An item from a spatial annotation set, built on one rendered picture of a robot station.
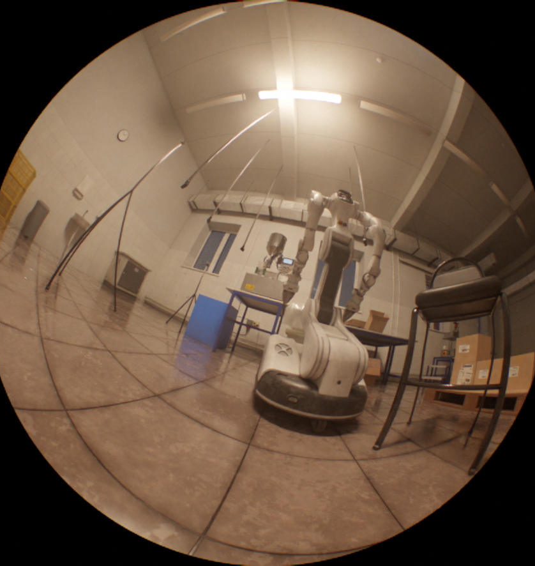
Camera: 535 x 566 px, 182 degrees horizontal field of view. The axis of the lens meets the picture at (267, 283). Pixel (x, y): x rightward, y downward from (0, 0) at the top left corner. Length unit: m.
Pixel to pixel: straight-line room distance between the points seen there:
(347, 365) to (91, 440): 0.76
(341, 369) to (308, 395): 0.15
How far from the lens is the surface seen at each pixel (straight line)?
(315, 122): 4.32
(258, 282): 2.03
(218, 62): 4.83
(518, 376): 1.82
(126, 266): 3.89
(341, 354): 0.66
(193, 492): 0.38
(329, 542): 0.40
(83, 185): 4.04
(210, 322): 2.22
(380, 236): 1.15
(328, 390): 0.66
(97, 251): 4.28
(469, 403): 1.79
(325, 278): 1.04
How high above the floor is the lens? 0.32
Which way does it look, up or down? 18 degrees up
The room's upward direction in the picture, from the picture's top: 18 degrees clockwise
